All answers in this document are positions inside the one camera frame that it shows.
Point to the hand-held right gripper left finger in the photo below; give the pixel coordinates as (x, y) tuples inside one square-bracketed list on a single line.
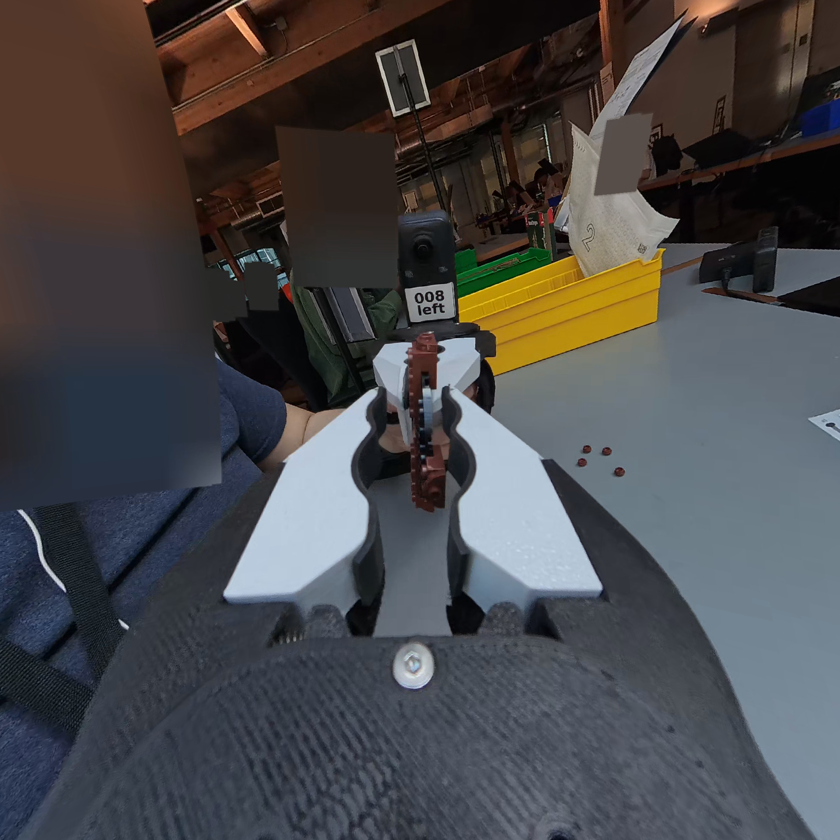
[(308, 518)]

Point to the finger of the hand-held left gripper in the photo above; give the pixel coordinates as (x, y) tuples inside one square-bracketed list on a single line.
[(392, 367), (459, 364)]

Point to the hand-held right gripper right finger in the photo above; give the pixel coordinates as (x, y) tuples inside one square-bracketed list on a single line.
[(518, 525)]

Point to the brown black brick assembly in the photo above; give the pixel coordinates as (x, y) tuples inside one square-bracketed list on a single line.
[(430, 453)]

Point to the grey desk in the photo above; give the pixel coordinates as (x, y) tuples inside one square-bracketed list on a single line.
[(689, 525)]

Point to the person's left hand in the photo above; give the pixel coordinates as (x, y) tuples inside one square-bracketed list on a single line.
[(395, 430)]

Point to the green plastic bin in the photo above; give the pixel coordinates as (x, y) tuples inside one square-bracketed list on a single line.
[(499, 269), (464, 259)]

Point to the grey flat panel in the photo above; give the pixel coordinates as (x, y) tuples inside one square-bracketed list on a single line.
[(351, 315)]

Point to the yellow plastic bin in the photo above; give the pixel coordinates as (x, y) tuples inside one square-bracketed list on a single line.
[(558, 308)]

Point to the green red carton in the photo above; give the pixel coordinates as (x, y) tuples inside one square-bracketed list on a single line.
[(541, 231)]

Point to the person in navy shirt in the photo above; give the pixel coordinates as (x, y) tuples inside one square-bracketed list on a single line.
[(151, 538)]

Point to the white framed light panel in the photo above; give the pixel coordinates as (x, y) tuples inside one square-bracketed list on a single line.
[(394, 79)]

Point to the white numbered paper bag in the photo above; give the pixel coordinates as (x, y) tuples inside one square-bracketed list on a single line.
[(610, 229)]

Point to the black power adapter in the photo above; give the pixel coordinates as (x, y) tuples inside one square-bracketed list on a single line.
[(725, 259)]

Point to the white printed paper sheet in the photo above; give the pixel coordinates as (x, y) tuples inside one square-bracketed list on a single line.
[(646, 65)]

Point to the white instruction booklet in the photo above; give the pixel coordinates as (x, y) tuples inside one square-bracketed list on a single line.
[(828, 423)]

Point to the blue plastic bin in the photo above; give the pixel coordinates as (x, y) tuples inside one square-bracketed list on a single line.
[(823, 117)]

